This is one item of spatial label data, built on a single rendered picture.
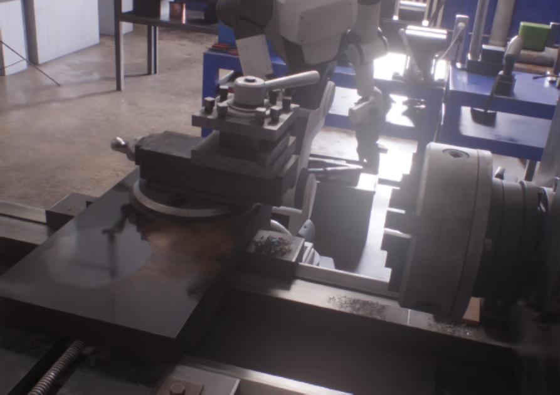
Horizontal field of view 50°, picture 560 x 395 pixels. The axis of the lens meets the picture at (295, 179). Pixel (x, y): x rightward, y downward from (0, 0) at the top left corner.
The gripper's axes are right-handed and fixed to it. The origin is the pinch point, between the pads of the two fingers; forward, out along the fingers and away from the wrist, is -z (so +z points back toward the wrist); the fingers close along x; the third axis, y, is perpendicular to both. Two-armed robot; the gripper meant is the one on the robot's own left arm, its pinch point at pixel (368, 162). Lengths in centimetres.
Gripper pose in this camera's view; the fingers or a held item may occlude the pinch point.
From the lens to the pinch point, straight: 243.4
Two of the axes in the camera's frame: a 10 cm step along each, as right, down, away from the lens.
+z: -1.0, -8.1, -5.8
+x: 4.5, 4.8, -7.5
